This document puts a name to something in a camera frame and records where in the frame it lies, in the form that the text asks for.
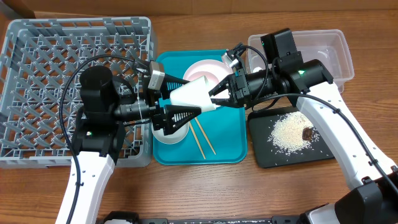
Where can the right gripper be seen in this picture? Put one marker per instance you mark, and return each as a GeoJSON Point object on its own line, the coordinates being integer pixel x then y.
{"type": "Point", "coordinates": [239, 88]}

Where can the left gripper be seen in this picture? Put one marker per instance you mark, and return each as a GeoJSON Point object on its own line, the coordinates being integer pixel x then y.
{"type": "Point", "coordinates": [158, 113]}

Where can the white paper cup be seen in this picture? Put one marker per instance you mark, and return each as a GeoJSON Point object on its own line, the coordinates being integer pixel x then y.
{"type": "Point", "coordinates": [194, 93]}

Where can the large white plate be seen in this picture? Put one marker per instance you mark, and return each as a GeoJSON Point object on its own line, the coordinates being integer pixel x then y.
{"type": "Point", "coordinates": [214, 70]}

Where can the grey bowl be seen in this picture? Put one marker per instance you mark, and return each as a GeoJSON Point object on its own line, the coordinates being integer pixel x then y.
{"type": "Point", "coordinates": [174, 138]}

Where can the pile of white rice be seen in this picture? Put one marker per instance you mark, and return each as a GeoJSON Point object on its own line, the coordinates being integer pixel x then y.
{"type": "Point", "coordinates": [286, 136]}

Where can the brown food scrap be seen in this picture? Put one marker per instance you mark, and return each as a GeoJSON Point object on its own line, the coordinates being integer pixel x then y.
{"type": "Point", "coordinates": [307, 134]}

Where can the white tissue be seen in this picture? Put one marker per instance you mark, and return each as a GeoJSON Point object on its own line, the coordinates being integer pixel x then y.
{"type": "Point", "coordinates": [256, 69]}

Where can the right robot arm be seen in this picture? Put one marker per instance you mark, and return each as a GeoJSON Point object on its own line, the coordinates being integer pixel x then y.
{"type": "Point", "coordinates": [370, 175]}

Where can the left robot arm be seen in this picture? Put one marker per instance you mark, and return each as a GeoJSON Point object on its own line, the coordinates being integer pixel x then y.
{"type": "Point", "coordinates": [99, 137]}

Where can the right wooden chopstick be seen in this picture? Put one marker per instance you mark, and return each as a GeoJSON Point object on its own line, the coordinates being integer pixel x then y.
{"type": "Point", "coordinates": [205, 136]}

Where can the wooden chopstick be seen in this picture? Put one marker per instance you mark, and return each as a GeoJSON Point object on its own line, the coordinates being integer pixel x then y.
{"type": "Point", "coordinates": [196, 140]}
{"type": "Point", "coordinates": [205, 136]}

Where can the left wooden chopstick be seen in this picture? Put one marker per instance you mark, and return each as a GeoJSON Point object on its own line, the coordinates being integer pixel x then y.
{"type": "Point", "coordinates": [196, 140]}

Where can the teal serving tray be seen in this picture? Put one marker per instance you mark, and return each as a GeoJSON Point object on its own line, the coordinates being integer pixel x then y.
{"type": "Point", "coordinates": [225, 127]}

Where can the black tray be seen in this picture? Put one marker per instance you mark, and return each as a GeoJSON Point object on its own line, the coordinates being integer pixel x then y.
{"type": "Point", "coordinates": [260, 127]}

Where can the clear plastic bin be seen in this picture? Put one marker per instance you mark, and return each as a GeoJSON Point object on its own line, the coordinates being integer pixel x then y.
{"type": "Point", "coordinates": [328, 46]}

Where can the grey plastic dish rack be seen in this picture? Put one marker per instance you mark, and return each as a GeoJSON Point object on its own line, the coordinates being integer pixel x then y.
{"type": "Point", "coordinates": [38, 101]}

